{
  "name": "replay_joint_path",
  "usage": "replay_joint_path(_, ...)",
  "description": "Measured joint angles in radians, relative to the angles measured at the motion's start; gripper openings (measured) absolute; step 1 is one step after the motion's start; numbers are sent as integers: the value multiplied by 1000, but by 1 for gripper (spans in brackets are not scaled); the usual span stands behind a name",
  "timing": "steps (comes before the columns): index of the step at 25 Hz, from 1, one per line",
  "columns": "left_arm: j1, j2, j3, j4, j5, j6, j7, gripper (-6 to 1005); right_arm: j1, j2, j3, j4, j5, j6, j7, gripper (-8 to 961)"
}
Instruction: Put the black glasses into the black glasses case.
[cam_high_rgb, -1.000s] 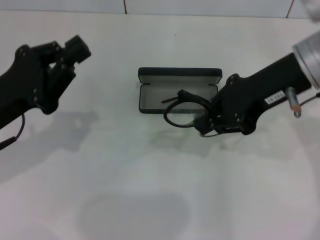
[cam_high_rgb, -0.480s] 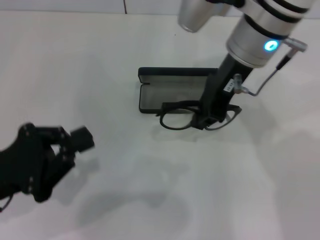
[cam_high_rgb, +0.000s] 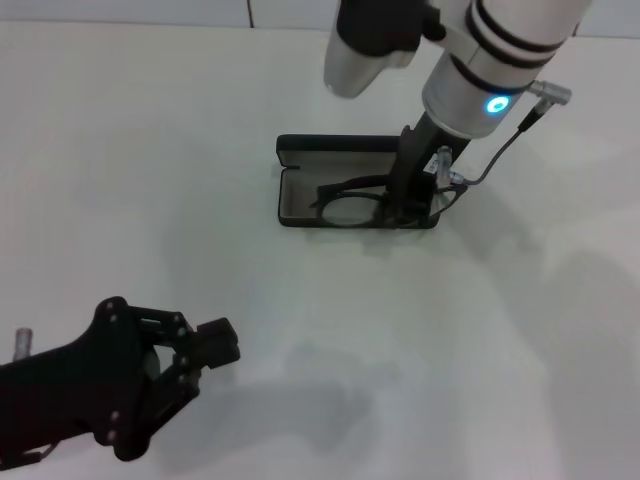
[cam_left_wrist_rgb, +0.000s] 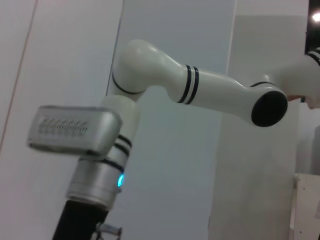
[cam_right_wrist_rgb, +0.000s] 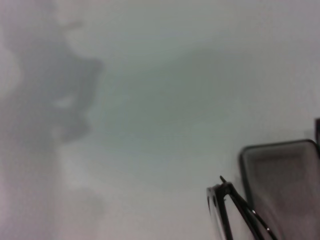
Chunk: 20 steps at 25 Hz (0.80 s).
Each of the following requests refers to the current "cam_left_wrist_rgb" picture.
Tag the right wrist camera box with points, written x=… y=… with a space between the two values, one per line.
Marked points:
x=75 y=130

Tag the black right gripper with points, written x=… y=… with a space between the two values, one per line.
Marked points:
x=77 y=222

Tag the bright ceiling lamp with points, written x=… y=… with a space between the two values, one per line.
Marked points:
x=316 y=17

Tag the white cabinet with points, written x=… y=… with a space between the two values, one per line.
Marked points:
x=307 y=207

